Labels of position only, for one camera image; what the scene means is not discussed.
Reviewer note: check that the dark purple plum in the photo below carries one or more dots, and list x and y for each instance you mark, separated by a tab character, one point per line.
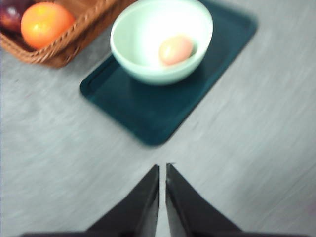
11	12

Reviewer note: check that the pink egg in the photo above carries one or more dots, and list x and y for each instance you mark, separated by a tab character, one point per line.
174	49

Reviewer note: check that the dark green tray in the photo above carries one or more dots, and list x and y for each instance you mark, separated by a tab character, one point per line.
157	112

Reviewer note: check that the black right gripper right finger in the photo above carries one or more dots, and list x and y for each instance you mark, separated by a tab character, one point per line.
191	213

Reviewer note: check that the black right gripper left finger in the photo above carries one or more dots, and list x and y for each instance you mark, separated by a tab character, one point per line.
135	214

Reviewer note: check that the light green bowl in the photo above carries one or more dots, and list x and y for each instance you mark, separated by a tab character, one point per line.
138	32

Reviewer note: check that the brown wicker basket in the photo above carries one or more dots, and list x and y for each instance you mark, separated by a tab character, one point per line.
92	21

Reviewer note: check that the orange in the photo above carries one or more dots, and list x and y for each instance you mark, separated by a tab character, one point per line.
44	23

